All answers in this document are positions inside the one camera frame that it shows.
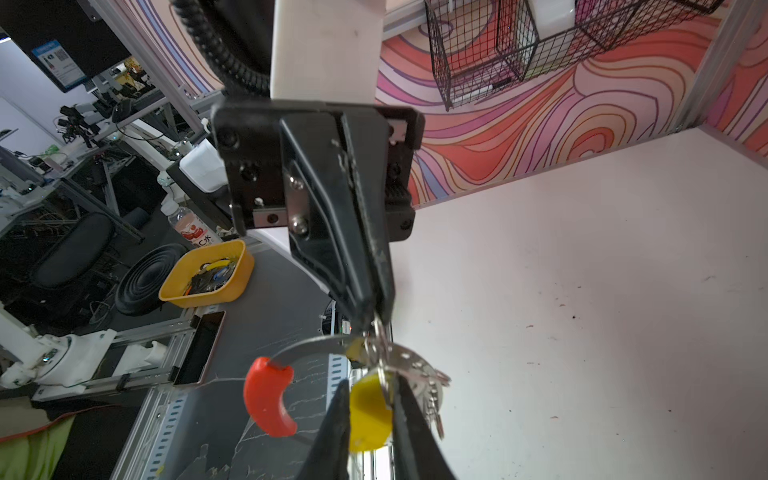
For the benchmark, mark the yellow plastic key tag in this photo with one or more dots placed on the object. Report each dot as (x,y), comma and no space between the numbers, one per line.
(370,416)

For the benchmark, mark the metal keyring disc red grip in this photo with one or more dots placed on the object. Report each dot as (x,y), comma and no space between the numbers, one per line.
(268,378)

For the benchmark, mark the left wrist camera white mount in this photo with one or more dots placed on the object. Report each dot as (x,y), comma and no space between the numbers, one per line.
(326,50)

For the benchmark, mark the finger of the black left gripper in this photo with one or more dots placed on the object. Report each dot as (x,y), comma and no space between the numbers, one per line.
(325,231)
(367,144)

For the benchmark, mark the yellow parts tray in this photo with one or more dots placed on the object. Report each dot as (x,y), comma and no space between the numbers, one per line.
(209,275)

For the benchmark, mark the grey tape roll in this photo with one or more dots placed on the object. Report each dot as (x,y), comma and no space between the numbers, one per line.
(552,17)

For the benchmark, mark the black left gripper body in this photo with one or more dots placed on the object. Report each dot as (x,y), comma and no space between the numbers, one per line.
(248,140)

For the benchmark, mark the plastic drink bottle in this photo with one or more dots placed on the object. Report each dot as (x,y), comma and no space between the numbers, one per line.
(191,227)

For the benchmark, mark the black wire basket left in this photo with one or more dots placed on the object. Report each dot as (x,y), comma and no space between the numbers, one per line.
(479,48)

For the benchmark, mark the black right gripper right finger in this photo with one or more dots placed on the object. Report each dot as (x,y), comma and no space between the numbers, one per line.
(416,454)

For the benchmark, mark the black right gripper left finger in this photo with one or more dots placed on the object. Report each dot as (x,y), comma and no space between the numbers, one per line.
(329,454)

